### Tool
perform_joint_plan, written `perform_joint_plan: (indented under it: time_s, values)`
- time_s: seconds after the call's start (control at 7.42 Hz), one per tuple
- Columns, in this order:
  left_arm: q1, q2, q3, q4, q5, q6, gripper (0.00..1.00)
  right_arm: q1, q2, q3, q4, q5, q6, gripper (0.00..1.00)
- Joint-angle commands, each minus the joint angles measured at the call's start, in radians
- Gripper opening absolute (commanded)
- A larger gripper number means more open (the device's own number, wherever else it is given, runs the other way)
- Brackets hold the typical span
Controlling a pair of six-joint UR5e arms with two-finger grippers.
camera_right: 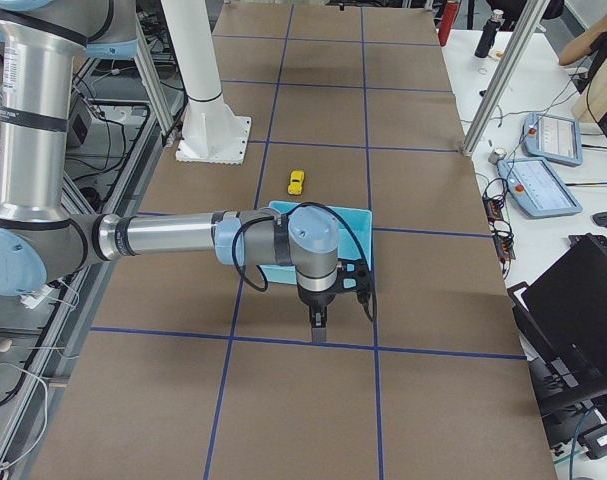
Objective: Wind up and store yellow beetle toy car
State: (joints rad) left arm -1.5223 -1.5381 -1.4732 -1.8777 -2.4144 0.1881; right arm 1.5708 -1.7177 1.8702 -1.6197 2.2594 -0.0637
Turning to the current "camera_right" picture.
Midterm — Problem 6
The black laptop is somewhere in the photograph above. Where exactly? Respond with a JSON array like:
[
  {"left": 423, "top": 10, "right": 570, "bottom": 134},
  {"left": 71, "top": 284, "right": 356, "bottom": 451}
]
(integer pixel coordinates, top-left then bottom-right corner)
[{"left": 509, "top": 234, "right": 607, "bottom": 419}]

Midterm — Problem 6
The light blue plastic bin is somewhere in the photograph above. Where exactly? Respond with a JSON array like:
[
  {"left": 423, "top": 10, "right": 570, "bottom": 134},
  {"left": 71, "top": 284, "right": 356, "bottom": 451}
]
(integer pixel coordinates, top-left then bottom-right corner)
[{"left": 261, "top": 200, "right": 372, "bottom": 285}]

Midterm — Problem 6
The person forearm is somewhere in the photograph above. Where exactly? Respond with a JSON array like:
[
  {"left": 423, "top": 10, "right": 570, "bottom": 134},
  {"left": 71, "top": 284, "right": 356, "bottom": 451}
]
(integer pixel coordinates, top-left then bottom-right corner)
[{"left": 559, "top": 14, "right": 607, "bottom": 66}]

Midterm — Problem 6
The red bottle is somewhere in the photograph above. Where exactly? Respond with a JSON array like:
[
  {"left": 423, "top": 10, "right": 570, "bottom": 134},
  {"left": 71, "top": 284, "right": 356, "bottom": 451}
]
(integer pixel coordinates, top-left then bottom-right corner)
[{"left": 438, "top": 0, "right": 460, "bottom": 47}]

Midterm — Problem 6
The lower blue teach pendant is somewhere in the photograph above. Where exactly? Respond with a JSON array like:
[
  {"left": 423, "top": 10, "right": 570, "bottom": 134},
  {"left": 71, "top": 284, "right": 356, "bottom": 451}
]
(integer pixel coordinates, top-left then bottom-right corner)
[{"left": 497, "top": 157, "right": 582, "bottom": 219}]

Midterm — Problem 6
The blue teach pendant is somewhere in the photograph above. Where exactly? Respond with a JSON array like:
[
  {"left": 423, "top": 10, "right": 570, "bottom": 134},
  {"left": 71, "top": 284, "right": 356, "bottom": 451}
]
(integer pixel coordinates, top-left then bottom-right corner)
[
  {"left": 497, "top": 157, "right": 582, "bottom": 219},
  {"left": 523, "top": 112, "right": 583, "bottom": 167}
]

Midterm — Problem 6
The yellow beetle toy car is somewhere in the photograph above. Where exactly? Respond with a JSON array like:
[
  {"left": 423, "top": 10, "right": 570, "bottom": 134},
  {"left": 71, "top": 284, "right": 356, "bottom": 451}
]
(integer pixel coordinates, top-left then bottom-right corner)
[{"left": 287, "top": 170, "right": 305, "bottom": 196}]

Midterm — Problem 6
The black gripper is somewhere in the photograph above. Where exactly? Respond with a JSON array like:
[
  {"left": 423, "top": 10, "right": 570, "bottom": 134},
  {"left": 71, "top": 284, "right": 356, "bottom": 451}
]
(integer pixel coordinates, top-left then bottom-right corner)
[{"left": 297, "top": 285, "right": 336, "bottom": 343}]

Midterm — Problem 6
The black water bottle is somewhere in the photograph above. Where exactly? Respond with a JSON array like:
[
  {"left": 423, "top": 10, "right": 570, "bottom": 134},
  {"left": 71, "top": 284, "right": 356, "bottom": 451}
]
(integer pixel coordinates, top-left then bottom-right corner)
[{"left": 474, "top": 9, "right": 503, "bottom": 58}]

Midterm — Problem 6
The upper blue teach pendant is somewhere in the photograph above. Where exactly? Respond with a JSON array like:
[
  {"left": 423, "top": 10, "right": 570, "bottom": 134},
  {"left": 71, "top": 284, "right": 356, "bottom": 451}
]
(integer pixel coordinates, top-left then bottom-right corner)
[{"left": 523, "top": 112, "right": 583, "bottom": 167}]

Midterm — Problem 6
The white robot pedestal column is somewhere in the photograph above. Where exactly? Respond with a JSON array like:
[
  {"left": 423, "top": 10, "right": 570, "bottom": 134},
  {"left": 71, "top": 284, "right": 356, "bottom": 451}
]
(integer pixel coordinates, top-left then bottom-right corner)
[{"left": 162, "top": 0, "right": 251, "bottom": 164}]

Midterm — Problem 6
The small electronics board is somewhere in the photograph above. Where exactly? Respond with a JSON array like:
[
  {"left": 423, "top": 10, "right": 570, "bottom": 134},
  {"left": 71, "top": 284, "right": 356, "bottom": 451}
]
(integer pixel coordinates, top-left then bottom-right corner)
[{"left": 482, "top": 195, "right": 515, "bottom": 267}]

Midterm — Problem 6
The aluminium frame post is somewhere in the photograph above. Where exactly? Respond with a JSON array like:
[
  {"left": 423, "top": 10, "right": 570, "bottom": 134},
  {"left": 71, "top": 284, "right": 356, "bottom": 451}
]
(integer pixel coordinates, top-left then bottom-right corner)
[{"left": 460, "top": 0, "right": 549, "bottom": 157}]

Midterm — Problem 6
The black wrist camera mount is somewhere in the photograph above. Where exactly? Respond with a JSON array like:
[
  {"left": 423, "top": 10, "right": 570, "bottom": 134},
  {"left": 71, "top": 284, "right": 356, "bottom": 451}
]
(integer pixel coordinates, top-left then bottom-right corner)
[{"left": 332, "top": 259, "right": 374, "bottom": 307}]

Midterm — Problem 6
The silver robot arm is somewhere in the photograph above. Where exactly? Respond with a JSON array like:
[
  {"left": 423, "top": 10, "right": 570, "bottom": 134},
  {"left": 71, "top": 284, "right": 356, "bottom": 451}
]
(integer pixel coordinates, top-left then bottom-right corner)
[{"left": 0, "top": 1, "right": 339, "bottom": 343}]

